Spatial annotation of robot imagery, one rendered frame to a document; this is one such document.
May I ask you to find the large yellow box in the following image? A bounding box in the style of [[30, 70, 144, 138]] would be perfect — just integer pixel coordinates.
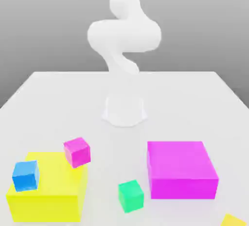
[[5, 152, 88, 223]]

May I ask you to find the small green cube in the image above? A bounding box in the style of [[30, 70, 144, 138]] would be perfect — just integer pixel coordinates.
[[118, 179, 145, 214]]

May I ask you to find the small yellow cube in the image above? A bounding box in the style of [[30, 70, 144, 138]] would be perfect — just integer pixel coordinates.
[[220, 213, 248, 226]]

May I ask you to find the large magenta box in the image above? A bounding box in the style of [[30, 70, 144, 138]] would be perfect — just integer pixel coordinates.
[[146, 140, 220, 200]]

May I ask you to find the small magenta cube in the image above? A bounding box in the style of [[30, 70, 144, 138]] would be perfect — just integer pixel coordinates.
[[63, 137, 91, 169]]

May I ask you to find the small blue cube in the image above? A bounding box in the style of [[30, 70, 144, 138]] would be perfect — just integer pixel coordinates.
[[12, 160, 40, 192]]

